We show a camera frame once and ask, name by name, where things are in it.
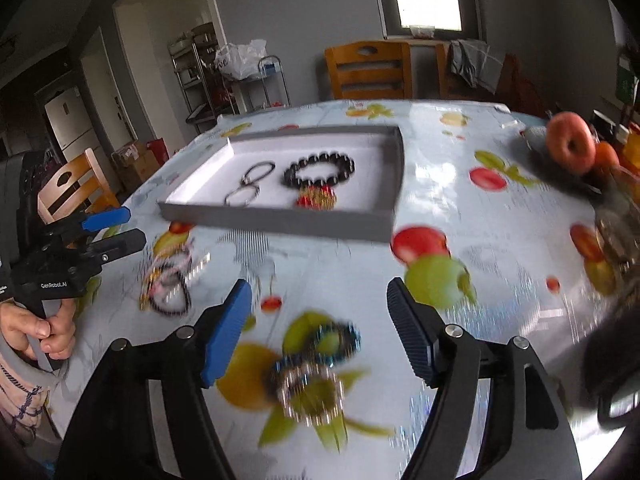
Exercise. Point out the wooden chair at far side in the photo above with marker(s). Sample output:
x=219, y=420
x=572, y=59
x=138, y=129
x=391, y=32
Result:
x=370, y=70

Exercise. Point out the person's left hand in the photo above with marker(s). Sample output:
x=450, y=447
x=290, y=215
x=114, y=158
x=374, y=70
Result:
x=55, y=335

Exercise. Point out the metal storage shelf rack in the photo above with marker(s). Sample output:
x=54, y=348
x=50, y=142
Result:
x=201, y=83

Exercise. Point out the orange fruit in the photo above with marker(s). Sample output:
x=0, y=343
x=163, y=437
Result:
x=605, y=157

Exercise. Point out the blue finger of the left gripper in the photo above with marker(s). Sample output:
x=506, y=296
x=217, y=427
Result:
x=106, y=219

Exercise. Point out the white refrigerator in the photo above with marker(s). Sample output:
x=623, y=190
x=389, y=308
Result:
x=68, y=119

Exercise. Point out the white plastic bag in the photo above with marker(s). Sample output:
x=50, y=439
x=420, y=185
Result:
x=239, y=61

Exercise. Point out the grey shallow cardboard tray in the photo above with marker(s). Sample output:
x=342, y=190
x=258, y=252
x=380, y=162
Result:
x=363, y=164

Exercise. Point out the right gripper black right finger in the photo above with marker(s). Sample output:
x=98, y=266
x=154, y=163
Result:
x=412, y=325

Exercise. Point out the wooden chair at left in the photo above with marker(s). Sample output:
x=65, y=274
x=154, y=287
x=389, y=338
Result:
x=78, y=185

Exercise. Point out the red apple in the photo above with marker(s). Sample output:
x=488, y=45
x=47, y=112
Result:
x=570, y=143

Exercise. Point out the cardboard box on floor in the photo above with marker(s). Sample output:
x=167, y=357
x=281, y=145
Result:
x=134, y=164

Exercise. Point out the fruit-print plastic tablecloth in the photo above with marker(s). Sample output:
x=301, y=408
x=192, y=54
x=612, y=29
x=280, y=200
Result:
x=480, y=232

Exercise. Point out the red bag on floor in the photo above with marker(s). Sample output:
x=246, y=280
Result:
x=158, y=148

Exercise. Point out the glass jar with lid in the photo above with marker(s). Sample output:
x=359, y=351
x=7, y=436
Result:
x=618, y=234

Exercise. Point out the small wire trolley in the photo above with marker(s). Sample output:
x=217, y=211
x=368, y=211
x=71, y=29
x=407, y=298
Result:
x=264, y=90

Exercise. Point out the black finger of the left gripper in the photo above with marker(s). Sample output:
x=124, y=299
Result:
x=112, y=248

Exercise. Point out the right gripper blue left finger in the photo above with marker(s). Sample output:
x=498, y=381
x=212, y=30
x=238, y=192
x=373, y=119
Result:
x=221, y=330

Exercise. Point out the grey clothes on chair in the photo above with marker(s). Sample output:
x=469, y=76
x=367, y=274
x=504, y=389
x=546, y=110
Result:
x=477, y=63

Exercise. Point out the red gold charm ornament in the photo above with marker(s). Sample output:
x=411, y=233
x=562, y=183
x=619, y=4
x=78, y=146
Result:
x=316, y=198

